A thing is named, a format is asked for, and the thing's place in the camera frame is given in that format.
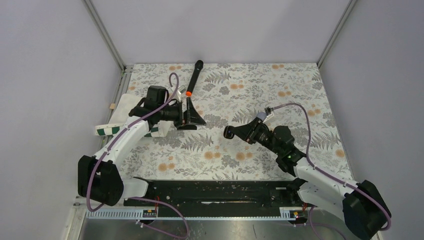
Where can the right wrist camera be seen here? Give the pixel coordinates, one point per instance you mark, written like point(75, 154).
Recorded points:
point(269, 113)

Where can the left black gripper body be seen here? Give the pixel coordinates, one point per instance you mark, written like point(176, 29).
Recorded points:
point(180, 115)

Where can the black microphone orange tip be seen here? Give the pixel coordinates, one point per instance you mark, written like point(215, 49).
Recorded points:
point(195, 75)

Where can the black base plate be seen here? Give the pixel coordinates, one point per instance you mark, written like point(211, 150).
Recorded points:
point(244, 199)

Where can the floral tablecloth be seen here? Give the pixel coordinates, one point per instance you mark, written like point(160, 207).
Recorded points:
point(232, 94)

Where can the purple earbud charging case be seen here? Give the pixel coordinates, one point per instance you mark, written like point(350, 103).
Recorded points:
point(262, 116)

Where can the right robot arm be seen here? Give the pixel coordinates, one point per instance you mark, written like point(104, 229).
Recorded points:
point(358, 204)

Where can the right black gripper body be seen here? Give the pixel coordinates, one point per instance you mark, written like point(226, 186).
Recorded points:
point(260, 134)

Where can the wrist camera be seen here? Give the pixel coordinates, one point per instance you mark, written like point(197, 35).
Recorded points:
point(269, 113)
point(179, 92)

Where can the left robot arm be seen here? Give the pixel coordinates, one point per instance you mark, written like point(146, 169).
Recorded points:
point(98, 176)

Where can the black earbud charging case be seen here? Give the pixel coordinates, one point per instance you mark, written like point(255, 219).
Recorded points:
point(228, 132)

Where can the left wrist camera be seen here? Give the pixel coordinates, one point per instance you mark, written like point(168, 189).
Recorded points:
point(179, 92)

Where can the green white checkered mat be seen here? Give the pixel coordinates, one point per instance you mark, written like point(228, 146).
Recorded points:
point(120, 115)

